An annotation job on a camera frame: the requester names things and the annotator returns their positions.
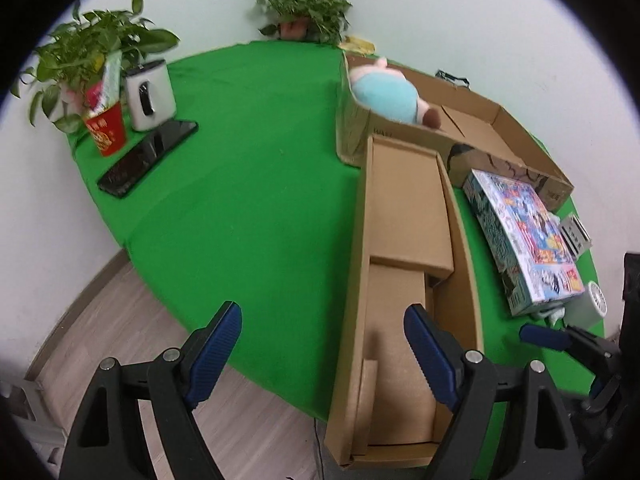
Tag white handheld fan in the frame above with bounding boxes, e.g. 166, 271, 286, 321
533, 281, 608, 330

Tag colourful puzzle box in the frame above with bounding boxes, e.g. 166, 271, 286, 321
463, 169, 585, 316

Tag cardboard divider tray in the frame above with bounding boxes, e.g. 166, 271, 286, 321
324, 136, 484, 469

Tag white folding phone stand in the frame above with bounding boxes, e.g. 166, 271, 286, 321
555, 214, 592, 261

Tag large cardboard box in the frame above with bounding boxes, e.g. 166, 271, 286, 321
335, 53, 574, 212

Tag black smartphone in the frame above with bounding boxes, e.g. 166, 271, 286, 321
96, 120, 198, 198

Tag red paper cup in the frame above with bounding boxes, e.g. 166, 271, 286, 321
84, 101, 126, 157

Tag black glasses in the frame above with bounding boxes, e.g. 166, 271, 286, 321
435, 70, 471, 89

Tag pink blue plush pig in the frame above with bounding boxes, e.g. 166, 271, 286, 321
348, 58, 442, 129

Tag left potted plant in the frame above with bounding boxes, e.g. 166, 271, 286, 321
10, 0, 180, 134

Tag corner potted plant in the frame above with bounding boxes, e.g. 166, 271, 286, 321
256, 0, 352, 46

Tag white mug black handle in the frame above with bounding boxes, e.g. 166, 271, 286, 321
124, 58, 177, 132

